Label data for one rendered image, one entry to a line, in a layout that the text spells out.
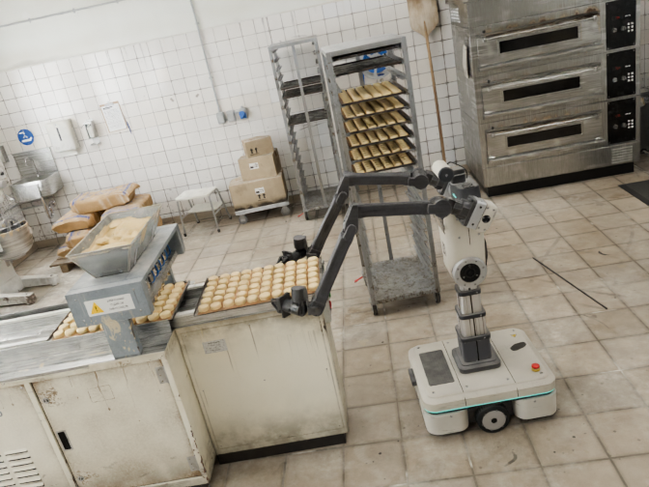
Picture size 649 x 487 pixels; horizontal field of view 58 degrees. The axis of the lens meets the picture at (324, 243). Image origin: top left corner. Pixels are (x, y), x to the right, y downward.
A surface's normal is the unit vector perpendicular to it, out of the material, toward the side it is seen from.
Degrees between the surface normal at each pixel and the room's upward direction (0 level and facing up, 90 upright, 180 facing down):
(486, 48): 90
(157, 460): 90
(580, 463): 0
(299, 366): 90
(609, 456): 0
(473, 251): 101
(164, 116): 90
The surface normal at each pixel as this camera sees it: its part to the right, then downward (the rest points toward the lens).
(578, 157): -0.03, 0.38
